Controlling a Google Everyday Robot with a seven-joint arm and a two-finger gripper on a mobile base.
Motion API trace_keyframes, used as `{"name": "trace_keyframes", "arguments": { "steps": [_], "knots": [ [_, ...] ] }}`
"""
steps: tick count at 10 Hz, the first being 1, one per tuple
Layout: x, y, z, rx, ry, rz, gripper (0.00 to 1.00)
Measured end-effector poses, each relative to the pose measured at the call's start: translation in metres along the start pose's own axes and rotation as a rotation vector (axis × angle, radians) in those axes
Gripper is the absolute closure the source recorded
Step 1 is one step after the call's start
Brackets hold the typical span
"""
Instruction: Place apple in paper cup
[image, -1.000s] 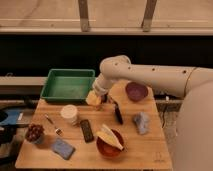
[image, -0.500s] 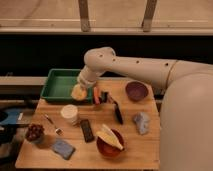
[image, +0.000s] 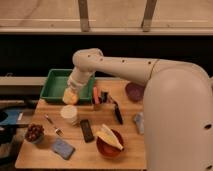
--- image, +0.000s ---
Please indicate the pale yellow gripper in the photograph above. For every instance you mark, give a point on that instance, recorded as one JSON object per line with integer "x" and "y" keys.
{"x": 67, "y": 97}

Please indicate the yellow red apple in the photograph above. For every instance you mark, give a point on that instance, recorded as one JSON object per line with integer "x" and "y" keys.
{"x": 73, "y": 99}

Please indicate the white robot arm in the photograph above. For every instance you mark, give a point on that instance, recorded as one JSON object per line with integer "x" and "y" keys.
{"x": 177, "y": 106}

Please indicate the white paper cup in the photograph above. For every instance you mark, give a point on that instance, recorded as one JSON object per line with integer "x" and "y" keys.
{"x": 70, "y": 114}

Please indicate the green plastic tray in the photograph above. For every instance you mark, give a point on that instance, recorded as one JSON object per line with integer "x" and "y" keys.
{"x": 56, "y": 83}

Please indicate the orange carrot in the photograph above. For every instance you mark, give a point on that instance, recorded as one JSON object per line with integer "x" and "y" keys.
{"x": 95, "y": 95}

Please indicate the black remote control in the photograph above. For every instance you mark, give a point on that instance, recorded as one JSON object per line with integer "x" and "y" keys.
{"x": 86, "y": 130}

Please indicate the bunch of dark grapes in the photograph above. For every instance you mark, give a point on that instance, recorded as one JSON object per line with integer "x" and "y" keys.
{"x": 35, "y": 133}

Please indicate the blue sponge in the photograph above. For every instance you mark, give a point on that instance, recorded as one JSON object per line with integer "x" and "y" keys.
{"x": 62, "y": 148}

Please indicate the yellow corn cob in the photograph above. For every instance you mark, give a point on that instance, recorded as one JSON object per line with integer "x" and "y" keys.
{"x": 109, "y": 137}

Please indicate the blue object at left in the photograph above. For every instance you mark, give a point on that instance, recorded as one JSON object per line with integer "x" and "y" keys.
{"x": 10, "y": 116}

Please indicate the red bowl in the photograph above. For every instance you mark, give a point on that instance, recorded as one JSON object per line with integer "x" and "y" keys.
{"x": 107, "y": 150}

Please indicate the purple bowl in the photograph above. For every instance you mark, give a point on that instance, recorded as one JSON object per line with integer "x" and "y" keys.
{"x": 134, "y": 91}

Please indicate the crumpled blue grey cloth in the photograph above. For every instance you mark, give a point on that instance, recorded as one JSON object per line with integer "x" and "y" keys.
{"x": 139, "y": 121}

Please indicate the black handled knife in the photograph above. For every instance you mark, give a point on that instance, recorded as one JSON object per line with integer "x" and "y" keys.
{"x": 116, "y": 110}

